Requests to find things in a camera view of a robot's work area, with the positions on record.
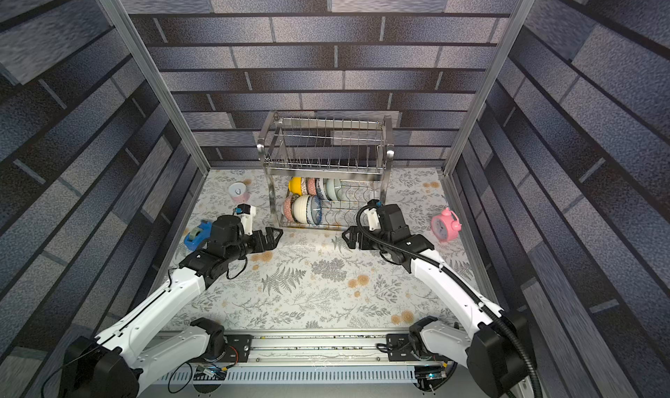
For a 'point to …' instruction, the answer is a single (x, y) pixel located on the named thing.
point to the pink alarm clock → (446, 226)
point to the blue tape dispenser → (197, 235)
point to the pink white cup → (237, 191)
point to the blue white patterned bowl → (321, 191)
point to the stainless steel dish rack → (324, 172)
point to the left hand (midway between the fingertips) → (273, 231)
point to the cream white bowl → (299, 209)
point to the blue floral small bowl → (314, 210)
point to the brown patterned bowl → (311, 187)
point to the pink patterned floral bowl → (288, 208)
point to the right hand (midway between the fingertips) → (353, 233)
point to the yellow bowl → (295, 185)
